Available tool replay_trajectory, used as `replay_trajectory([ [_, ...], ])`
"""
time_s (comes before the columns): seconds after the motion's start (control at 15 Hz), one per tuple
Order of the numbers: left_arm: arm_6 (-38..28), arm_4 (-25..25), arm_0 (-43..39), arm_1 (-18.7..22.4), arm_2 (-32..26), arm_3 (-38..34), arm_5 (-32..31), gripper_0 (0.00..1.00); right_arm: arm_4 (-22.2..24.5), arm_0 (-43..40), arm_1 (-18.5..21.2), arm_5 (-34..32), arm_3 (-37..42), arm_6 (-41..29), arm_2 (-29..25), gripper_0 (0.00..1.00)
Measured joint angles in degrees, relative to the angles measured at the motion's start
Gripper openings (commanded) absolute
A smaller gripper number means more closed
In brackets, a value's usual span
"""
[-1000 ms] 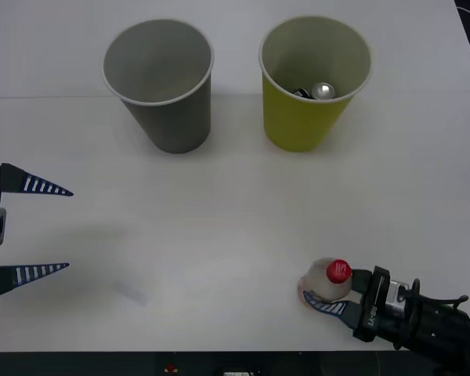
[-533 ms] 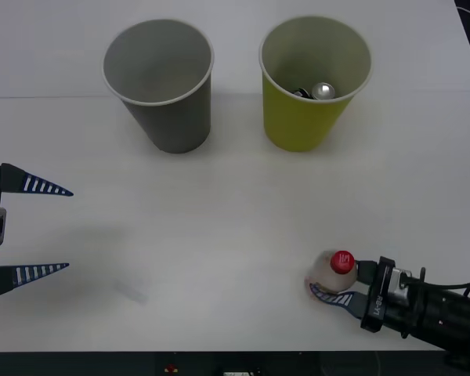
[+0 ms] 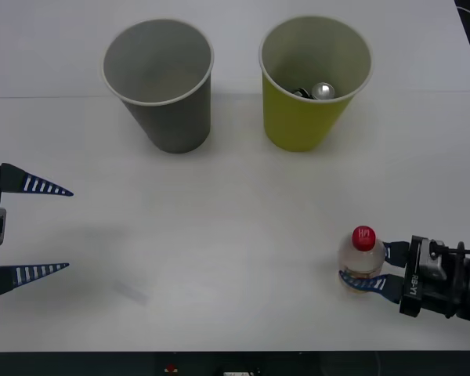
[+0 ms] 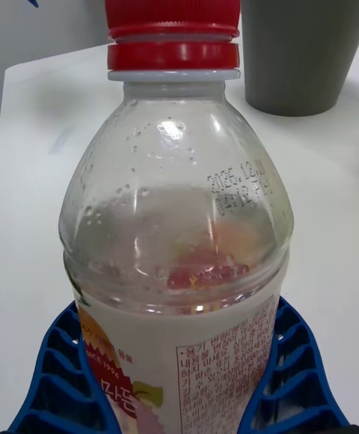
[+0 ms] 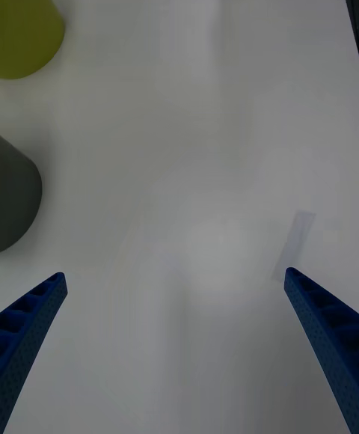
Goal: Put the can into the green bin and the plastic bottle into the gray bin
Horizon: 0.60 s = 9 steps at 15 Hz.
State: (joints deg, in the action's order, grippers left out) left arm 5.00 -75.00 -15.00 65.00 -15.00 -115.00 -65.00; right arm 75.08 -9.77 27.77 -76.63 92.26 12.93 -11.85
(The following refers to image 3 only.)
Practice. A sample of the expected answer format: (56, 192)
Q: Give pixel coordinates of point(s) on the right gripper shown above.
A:
(410, 274)

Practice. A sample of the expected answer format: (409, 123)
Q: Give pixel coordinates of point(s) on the clear bottle with red cap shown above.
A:
(362, 250)

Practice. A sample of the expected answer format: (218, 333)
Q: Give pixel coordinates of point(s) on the yellow-green plastic bin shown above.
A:
(297, 125)

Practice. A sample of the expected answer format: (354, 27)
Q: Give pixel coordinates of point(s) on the grey plastic bin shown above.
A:
(168, 121)

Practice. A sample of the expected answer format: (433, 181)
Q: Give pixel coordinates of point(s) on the silver-topped drink can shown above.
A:
(323, 91)

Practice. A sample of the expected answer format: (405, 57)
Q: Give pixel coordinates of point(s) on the red round button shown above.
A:
(170, 368)

